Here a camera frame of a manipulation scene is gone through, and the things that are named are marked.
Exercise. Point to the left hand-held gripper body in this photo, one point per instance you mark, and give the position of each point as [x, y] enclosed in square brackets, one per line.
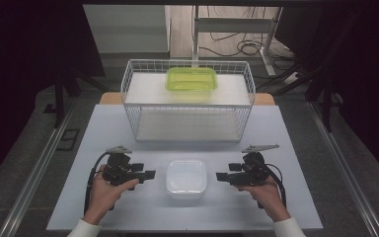
[118, 171]

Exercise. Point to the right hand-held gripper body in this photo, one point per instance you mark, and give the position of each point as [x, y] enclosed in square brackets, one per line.
[253, 171]

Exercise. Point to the white lidded food container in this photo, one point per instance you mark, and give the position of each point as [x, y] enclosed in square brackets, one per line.
[186, 177]

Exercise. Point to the green lidded food container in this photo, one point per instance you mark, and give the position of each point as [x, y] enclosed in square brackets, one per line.
[190, 79]

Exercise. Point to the person's left hand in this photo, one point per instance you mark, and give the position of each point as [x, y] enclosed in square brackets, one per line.
[103, 197]

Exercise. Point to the person's right hand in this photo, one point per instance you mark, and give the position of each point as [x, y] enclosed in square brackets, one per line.
[269, 200]

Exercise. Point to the black metal stand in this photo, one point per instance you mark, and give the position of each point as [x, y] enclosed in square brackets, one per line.
[60, 98]
[322, 82]

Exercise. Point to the white power strip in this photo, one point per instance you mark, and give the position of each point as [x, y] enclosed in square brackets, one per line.
[291, 77]

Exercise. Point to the white cabinet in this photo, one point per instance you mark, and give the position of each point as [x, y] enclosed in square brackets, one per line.
[128, 29]

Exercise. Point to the aluminium floor rail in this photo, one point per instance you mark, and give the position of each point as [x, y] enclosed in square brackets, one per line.
[36, 168]
[342, 164]

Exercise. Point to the white metal desk frame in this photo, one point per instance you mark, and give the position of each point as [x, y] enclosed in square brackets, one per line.
[237, 24]

